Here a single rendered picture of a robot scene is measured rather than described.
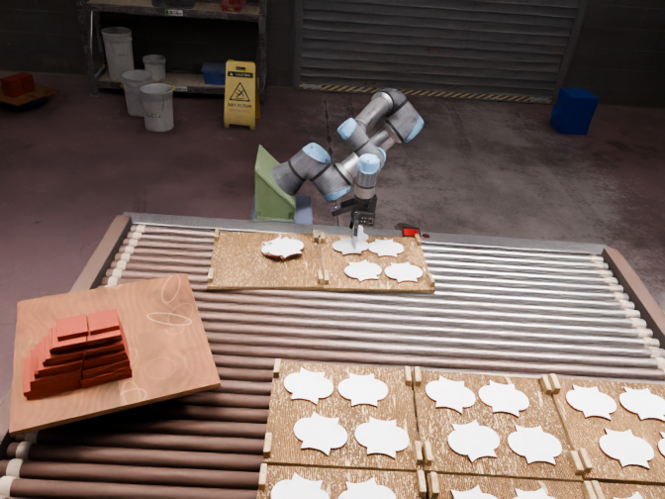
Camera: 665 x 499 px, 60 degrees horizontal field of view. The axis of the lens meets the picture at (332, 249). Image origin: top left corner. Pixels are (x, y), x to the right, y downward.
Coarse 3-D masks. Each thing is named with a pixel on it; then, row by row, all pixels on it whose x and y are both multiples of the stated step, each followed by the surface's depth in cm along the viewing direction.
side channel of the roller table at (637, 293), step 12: (612, 252) 236; (612, 264) 232; (624, 264) 229; (624, 276) 222; (636, 276) 223; (624, 288) 221; (636, 288) 216; (636, 300) 212; (648, 300) 211; (648, 312) 205; (660, 312) 205; (648, 324) 204; (660, 324) 200; (660, 336) 197; (660, 348) 196
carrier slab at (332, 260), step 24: (336, 240) 231; (384, 240) 234; (408, 240) 235; (336, 264) 217; (384, 264) 219; (336, 288) 205; (360, 288) 206; (384, 288) 207; (408, 288) 208; (432, 288) 209
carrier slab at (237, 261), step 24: (240, 240) 226; (264, 240) 227; (312, 240) 230; (216, 264) 211; (240, 264) 212; (264, 264) 213; (288, 264) 214; (312, 264) 216; (216, 288) 202; (240, 288) 202; (264, 288) 203; (288, 288) 204; (312, 288) 205
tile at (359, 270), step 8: (352, 264) 216; (360, 264) 216; (368, 264) 217; (376, 264) 217; (344, 272) 212; (352, 272) 212; (360, 272) 212; (368, 272) 213; (376, 272) 213; (360, 280) 208
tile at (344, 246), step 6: (342, 240) 229; (348, 240) 229; (336, 246) 226; (342, 246) 226; (348, 246) 226; (360, 246) 226; (366, 246) 226; (342, 252) 222; (348, 252) 222; (354, 252) 222; (360, 252) 222
